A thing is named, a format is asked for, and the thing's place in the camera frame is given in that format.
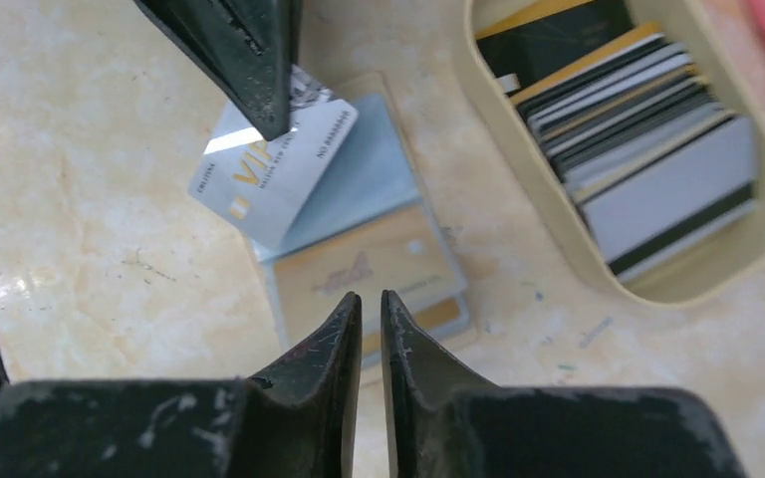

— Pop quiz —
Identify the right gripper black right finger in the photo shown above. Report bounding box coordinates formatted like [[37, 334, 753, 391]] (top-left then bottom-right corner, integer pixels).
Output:
[[381, 291, 746, 477]]

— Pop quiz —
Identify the silver VIP credit card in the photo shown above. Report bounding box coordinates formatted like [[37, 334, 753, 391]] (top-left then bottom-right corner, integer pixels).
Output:
[[188, 66, 359, 248]]

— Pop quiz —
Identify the cream oval card tray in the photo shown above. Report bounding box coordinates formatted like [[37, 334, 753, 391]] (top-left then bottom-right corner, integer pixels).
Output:
[[450, 1, 765, 308]]

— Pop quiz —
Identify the gold credit card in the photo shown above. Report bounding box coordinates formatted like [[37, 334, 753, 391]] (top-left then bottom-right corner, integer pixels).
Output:
[[266, 202, 466, 347], [362, 296, 470, 358]]

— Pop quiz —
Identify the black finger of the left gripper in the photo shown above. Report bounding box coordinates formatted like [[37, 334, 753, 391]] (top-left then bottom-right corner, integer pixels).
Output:
[[135, 0, 303, 140]]

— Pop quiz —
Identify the stack of cards in tray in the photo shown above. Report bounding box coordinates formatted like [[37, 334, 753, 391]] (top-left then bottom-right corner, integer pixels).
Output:
[[475, 1, 758, 283]]

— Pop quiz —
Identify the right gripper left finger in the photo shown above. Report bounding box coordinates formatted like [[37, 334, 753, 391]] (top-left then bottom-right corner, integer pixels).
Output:
[[0, 293, 363, 477]]

